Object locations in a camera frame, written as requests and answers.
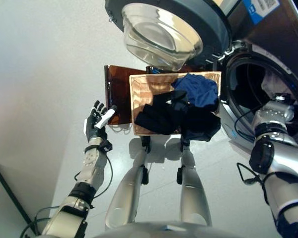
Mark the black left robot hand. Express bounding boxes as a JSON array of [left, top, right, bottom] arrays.
[[83, 100, 119, 143]]

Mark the black garment with white logo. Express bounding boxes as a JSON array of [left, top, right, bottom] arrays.
[[135, 90, 190, 136]]

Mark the blue garment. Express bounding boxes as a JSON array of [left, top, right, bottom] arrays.
[[171, 73, 219, 109]]

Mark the grey front-load washing machine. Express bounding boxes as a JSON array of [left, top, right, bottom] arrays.
[[213, 0, 298, 156]]

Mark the rectangular wicker laundry basket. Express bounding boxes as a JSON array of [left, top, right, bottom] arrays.
[[129, 71, 222, 136]]

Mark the round glass washer door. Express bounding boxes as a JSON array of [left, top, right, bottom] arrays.
[[104, 0, 232, 72]]

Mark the silver right robot leg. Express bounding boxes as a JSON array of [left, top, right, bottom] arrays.
[[176, 138, 213, 227]]

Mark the grey robot torso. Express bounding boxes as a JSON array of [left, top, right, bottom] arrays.
[[94, 220, 239, 238]]

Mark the blue white label sticker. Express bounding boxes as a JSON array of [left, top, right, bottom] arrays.
[[242, 0, 281, 25]]

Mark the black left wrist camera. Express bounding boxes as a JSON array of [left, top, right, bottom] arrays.
[[100, 140, 113, 153]]

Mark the thin grey floor cord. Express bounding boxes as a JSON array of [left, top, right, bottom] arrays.
[[111, 123, 134, 135]]

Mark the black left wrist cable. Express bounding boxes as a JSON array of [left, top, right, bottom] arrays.
[[74, 148, 114, 199]]

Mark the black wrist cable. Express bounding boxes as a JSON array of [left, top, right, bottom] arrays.
[[74, 148, 114, 199], [234, 106, 264, 145]]

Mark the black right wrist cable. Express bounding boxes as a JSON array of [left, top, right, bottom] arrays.
[[234, 106, 264, 145]]

